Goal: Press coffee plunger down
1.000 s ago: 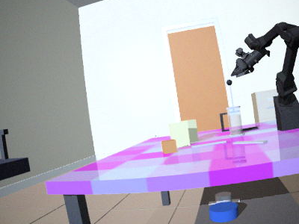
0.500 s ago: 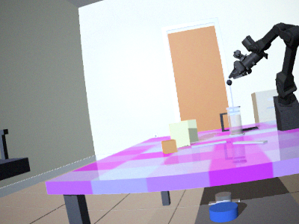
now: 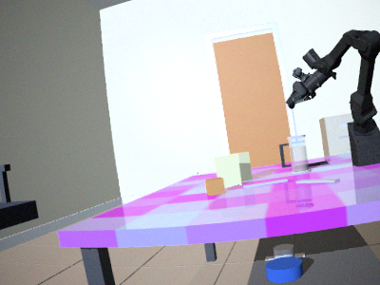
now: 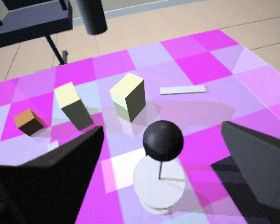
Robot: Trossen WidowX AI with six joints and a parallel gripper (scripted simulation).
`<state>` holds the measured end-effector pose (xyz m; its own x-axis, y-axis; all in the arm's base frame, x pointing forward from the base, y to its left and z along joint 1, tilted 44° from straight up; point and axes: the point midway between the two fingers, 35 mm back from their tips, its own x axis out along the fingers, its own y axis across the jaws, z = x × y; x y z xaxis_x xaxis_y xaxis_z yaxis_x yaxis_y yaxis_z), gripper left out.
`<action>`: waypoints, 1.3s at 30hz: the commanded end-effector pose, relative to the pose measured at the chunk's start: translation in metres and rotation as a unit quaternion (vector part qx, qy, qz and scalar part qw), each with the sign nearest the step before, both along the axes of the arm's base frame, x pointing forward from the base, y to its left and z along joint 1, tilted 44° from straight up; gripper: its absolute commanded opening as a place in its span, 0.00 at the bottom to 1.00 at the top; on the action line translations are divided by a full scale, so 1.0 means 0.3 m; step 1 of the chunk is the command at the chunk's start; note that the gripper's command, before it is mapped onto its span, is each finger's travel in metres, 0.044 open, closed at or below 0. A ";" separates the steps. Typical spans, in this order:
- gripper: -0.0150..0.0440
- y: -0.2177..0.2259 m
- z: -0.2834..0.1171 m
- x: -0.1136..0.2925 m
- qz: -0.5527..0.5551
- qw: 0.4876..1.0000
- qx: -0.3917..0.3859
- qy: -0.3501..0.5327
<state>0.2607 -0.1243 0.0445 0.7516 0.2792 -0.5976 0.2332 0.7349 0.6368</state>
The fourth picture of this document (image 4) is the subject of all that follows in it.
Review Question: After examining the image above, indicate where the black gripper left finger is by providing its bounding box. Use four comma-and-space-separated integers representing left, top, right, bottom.
0, 126, 104, 224

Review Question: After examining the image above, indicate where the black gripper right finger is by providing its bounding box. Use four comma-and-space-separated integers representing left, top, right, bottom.
221, 121, 280, 224

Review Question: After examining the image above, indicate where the small orange-brown cube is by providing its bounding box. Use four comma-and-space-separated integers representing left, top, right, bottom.
14, 108, 44, 136

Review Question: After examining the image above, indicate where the white flat bar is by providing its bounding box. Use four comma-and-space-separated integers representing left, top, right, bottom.
47, 140, 60, 151
160, 85, 206, 95

